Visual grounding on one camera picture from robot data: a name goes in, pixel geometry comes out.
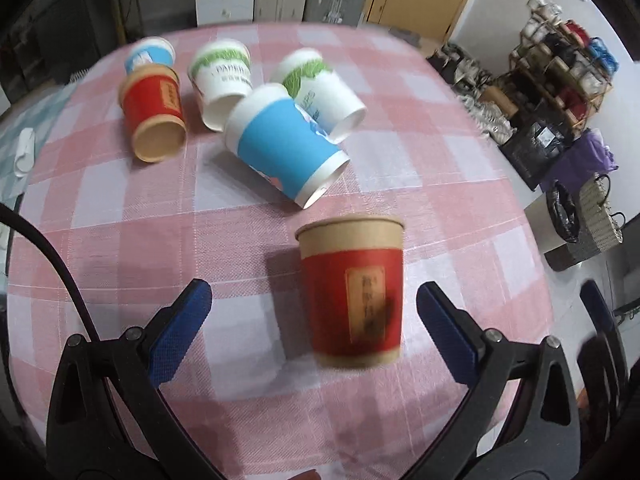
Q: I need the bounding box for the red kraft paper cup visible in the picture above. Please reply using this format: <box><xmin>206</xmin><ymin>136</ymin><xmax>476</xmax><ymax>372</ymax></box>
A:
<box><xmin>295</xmin><ymin>214</ymin><xmax>405</xmax><ymax>370</ymax></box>

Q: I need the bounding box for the blue white paper cup front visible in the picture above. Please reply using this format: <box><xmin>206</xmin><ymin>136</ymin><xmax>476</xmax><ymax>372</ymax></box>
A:
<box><xmin>222</xmin><ymin>84</ymin><xmax>350</xmax><ymax>209</ymax></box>

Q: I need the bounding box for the blue white paper cup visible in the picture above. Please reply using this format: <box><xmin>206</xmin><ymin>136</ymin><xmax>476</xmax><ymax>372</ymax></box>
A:
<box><xmin>124</xmin><ymin>37</ymin><xmax>176</xmax><ymax>74</ymax></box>
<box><xmin>222</xmin><ymin>84</ymin><xmax>350</xmax><ymax>209</ymax></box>

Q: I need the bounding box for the red kraft cup lying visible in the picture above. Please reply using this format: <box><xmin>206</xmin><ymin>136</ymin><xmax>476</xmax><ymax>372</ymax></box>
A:
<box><xmin>118</xmin><ymin>63</ymin><xmax>186</xmax><ymax>164</ymax></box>

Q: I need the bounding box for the green white paper cup left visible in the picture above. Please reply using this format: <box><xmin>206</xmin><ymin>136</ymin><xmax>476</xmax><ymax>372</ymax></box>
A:
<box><xmin>188</xmin><ymin>38</ymin><xmax>253</xmax><ymax>131</ymax></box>

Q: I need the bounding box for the green white paper cup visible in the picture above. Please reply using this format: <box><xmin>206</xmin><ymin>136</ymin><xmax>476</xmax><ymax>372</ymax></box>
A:
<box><xmin>269</xmin><ymin>48</ymin><xmax>367</xmax><ymax>144</ymax></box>
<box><xmin>188</xmin><ymin>38</ymin><xmax>253</xmax><ymax>131</ymax></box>

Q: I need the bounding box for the green white paper cup right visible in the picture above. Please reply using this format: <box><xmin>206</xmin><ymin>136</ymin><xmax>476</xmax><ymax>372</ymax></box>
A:
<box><xmin>269</xmin><ymin>48</ymin><xmax>367</xmax><ymax>144</ymax></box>

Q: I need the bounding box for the blue white paper cup back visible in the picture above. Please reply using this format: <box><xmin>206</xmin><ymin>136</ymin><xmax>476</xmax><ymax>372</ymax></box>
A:
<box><xmin>124</xmin><ymin>37</ymin><xmax>176</xmax><ymax>74</ymax></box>

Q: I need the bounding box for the pink checked tablecloth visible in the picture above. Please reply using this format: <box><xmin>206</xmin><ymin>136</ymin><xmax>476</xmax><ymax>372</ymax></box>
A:
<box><xmin>21</xmin><ymin>24</ymin><xmax>552</xmax><ymax>479</ymax></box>

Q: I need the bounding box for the woven basket bag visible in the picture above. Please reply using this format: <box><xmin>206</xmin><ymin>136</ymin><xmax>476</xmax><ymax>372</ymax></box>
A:
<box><xmin>544</xmin><ymin>171</ymin><xmax>627</xmax><ymax>272</ymax></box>

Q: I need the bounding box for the purple bag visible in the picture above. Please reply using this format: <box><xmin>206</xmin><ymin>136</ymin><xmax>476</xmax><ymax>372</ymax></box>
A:
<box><xmin>540</xmin><ymin>128</ymin><xmax>618</xmax><ymax>193</ymax></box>

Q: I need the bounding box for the teal checked tablecloth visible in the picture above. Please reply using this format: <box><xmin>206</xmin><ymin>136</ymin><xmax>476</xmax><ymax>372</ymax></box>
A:
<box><xmin>0</xmin><ymin>82</ymin><xmax>78</xmax><ymax>203</ymax></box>

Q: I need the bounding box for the wooden shoe rack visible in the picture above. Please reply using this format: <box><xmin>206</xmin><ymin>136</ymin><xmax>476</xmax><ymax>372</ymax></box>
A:
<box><xmin>509</xmin><ymin>0</ymin><xmax>620</xmax><ymax>136</ymax></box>

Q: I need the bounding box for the black cable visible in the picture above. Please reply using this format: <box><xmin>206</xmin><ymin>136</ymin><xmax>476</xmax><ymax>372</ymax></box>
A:
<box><xmin>0</xmin><ymin>202</ymin><xmax>101</xmax><ymax>342</ymax></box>

